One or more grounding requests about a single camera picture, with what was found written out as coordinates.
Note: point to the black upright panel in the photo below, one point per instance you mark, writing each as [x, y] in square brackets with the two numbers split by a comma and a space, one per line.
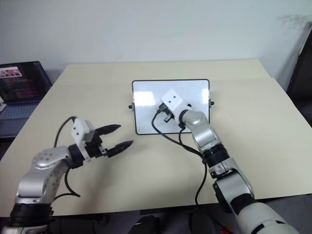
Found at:
[301, 73]

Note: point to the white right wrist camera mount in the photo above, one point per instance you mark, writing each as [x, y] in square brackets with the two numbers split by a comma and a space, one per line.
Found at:
[174, 100]

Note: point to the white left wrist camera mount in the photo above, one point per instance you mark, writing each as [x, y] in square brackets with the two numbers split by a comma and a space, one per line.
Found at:
[79, 129]

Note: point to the open blue laptop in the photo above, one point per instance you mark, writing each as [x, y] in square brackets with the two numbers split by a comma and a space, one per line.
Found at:
[19, 92]

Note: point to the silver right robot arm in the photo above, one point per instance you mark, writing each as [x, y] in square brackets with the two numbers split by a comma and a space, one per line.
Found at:
[219, 151]

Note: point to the dark rounded shape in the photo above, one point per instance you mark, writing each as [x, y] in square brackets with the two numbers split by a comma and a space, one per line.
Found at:
[146, 224]

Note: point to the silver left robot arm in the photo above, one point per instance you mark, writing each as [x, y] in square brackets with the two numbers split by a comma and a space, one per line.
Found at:
[41, 175]

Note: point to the black-framed tabletop whiteboard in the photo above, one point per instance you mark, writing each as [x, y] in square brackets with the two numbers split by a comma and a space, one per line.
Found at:
[146, 122]

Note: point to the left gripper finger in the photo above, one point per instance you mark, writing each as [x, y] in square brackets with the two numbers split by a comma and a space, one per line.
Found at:
[119, 148]
[108, 129]

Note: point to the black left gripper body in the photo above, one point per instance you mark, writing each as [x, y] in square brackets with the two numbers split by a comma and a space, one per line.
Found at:
[95, 147]

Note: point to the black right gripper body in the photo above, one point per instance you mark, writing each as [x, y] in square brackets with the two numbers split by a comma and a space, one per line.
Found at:
[168, 116]

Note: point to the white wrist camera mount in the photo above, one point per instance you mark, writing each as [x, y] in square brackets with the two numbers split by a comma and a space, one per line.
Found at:
[174, 100]
[79, 129]

